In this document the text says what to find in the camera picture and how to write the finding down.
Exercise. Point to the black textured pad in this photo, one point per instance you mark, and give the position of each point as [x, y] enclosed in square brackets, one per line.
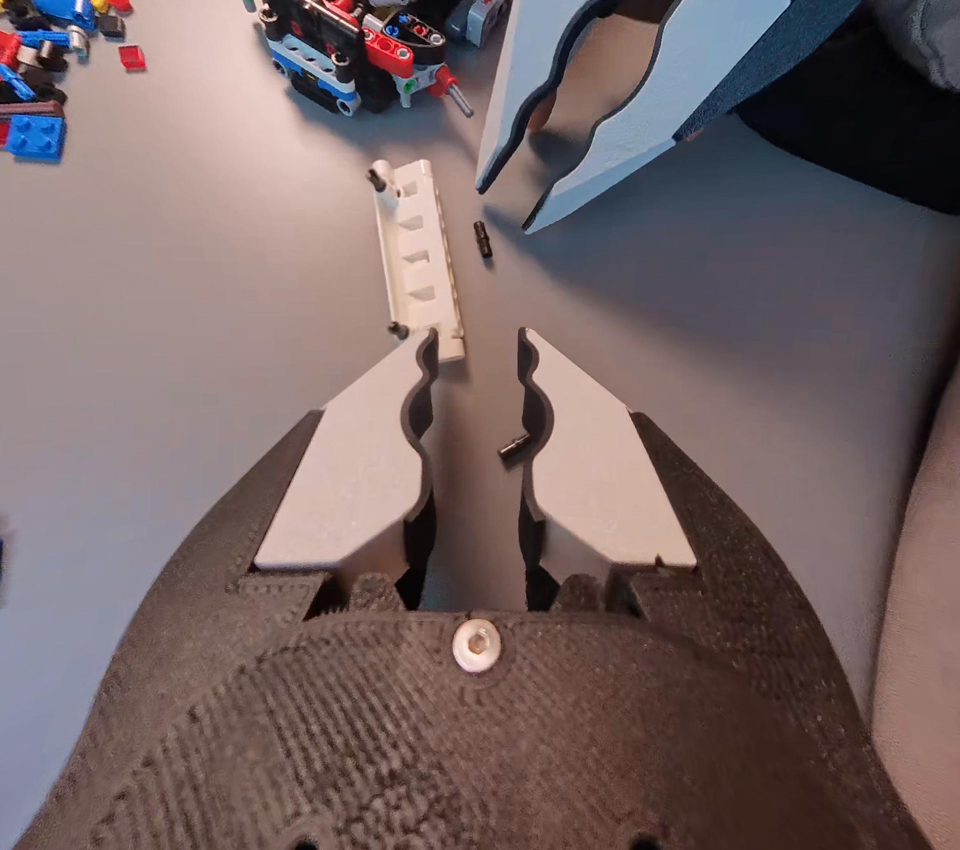
[862, 153]

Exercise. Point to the person's right hand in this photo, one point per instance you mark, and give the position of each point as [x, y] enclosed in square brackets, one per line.
[544, 114]

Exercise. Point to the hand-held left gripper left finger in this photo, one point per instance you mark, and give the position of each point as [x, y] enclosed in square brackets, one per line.
[337, 490]

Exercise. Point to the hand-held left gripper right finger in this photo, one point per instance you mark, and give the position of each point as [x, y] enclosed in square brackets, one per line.
[607, 490]

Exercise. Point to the person's beige hoodie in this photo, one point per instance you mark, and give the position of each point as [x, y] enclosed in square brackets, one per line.
[922, 602]

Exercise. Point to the partly built lego truck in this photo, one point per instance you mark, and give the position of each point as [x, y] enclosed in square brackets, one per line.
[337, 3]

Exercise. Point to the pile of mixed lego pieces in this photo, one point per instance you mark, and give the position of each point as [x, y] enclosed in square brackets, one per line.
[45, 25]

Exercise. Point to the white lego panel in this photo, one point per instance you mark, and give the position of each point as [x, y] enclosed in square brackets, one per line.
[420, 265]

